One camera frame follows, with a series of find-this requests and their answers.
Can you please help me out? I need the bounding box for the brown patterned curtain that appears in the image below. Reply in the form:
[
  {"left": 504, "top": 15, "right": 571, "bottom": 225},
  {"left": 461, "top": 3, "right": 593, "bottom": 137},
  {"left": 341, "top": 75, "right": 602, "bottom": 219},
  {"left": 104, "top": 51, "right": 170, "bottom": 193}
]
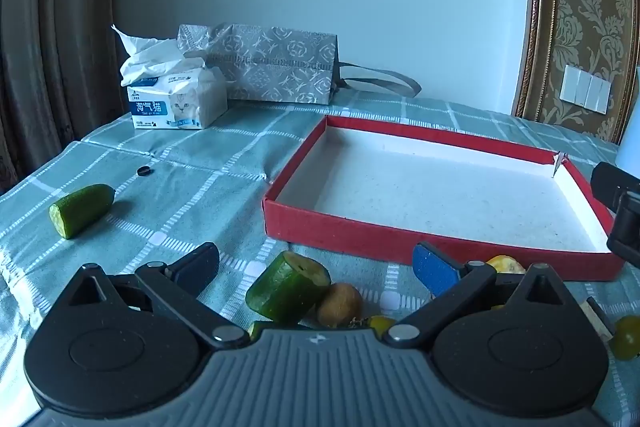
[{"left": 0, "top": 0, "right": 119, "bottom": 198}]

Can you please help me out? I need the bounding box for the white tissue pack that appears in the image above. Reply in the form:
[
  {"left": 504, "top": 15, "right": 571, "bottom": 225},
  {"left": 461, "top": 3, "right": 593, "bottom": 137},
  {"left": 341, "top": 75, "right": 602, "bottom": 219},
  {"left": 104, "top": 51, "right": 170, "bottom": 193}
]
[{"left": 111, "top": 24, "right": 229, "bottom": 130}]

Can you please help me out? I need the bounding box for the green cucumber end piece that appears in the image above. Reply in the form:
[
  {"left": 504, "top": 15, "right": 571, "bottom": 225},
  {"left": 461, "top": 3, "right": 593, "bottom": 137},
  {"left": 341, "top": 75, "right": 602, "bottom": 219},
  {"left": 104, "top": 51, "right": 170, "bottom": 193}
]
[
  {"left": 245, "top": 251, "right": 332, "bottom": 325},
  {"left": 49, "top": 183, "right": 116, "bottom": 240}
]

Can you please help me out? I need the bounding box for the gold wall moulding frame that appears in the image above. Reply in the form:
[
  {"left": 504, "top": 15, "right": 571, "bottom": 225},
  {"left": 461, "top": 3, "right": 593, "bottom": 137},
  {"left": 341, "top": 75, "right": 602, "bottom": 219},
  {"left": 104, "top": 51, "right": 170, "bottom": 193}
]
[{"left": 510, "top": 0, "right": 557, "bottom": 122}]

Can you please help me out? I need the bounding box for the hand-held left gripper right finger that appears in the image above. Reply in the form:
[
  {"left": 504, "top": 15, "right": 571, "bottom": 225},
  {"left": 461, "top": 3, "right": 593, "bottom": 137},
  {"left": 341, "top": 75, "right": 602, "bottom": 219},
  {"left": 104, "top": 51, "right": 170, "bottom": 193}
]
[{"left": 382, "top": 242, "right": 583, "bottom": 350}]

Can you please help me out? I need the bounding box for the red shallow cardboard box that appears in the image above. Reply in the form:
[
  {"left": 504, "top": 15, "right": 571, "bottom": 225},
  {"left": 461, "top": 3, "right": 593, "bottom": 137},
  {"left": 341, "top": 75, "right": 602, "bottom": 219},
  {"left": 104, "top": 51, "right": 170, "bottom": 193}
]
[{"left": 262, "top": 115, "right": 626, "bottom": 282}]

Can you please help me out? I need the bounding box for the small yellow-green fruit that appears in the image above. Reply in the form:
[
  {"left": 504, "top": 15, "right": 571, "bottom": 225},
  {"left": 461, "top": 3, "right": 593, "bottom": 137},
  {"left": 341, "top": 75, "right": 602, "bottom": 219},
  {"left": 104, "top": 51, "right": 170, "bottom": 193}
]
[{"left": 367, "top": 315, "right": 397, "bottom": 339}]

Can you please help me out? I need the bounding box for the green tomato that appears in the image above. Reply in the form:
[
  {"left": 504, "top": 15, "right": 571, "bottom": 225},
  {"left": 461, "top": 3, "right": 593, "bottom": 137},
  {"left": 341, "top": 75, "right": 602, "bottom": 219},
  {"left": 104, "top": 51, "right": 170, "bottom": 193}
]
[{"left": 607, "top": 314, "right": 640, "bottom": 362}]

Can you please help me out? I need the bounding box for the brown kiwi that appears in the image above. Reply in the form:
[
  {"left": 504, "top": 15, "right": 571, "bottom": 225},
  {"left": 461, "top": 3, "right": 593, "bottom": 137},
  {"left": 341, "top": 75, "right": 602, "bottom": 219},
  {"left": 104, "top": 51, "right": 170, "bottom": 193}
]
[{"left": 317, "top": 283, "right": 363, "bottom": 327}]

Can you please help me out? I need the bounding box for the grey patterned gift bag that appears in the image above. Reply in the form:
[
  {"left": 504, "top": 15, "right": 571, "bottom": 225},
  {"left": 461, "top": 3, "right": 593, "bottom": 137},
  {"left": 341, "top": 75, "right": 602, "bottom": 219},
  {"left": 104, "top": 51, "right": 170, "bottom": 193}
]
[{"left": 177, "top": 23, "right": 423, "bottom": 106}]

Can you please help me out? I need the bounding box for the white wall switch panel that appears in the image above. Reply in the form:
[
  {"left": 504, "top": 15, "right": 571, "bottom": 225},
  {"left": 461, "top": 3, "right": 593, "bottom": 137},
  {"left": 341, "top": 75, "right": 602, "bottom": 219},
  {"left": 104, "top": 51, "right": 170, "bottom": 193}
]
[{"left": 559, "top": 64, "right": 612, "bottom": 114}]

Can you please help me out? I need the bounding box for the dark eggplant chunk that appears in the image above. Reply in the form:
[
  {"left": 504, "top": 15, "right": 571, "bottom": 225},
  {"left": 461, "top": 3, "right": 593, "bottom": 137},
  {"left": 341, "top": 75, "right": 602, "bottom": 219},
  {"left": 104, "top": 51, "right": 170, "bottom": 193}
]
[{"left": 580, "top": 297, "right": 614, "bottom": 340}]

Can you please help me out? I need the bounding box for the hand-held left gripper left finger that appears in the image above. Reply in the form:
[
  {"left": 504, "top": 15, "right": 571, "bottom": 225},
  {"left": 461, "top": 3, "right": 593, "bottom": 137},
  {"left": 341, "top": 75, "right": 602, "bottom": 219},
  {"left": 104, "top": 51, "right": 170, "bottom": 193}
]
[{"left": 65, "top": 242, "right": 251, "bottom": 350}]

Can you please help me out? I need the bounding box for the yellow fruit piece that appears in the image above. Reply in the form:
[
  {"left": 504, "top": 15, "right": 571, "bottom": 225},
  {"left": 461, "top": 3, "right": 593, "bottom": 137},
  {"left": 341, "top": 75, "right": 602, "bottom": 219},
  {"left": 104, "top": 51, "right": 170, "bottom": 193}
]
[{"left": 485, "top": 254, "right": 527, "bottom": 275}]

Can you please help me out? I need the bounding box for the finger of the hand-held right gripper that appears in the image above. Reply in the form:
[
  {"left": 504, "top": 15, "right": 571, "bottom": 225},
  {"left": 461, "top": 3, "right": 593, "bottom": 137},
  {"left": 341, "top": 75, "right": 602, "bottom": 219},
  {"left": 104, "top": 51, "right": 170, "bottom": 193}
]
[
  {"left": 606, "top": 192, "right": 640, "bottom": 268},
  {"left": 591, "top": 162, "right": 640, "bottom": 210}
]

